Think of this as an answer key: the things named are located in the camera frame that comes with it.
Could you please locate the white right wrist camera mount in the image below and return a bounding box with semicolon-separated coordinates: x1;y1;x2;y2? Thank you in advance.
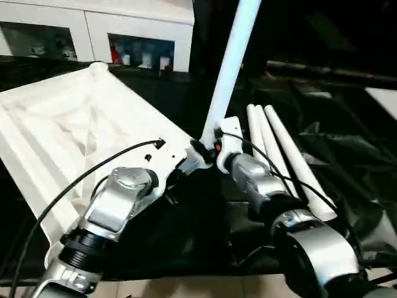
213;116;245;174

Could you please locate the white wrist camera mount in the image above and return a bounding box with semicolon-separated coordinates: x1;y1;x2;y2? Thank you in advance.
141;138;189;205
213;116;245;174

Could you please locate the white glass-door cabinet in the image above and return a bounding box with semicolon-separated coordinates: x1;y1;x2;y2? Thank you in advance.
0;0;195;73

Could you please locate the black left camera cable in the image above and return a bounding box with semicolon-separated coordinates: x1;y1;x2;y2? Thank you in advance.
8;138;166;298

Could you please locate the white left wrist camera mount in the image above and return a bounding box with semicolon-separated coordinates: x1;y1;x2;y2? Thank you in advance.
141;138;189;205

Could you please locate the white plastic table leg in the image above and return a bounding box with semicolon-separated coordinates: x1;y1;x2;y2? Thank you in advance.
263;105;339;222
246;104;268;156
198;0;263;153
254;104;299;197

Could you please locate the white plastic table top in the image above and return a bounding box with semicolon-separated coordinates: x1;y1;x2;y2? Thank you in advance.
0;61;215;269

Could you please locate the long black rod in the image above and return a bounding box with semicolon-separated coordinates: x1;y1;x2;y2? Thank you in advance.
265;60;397;82

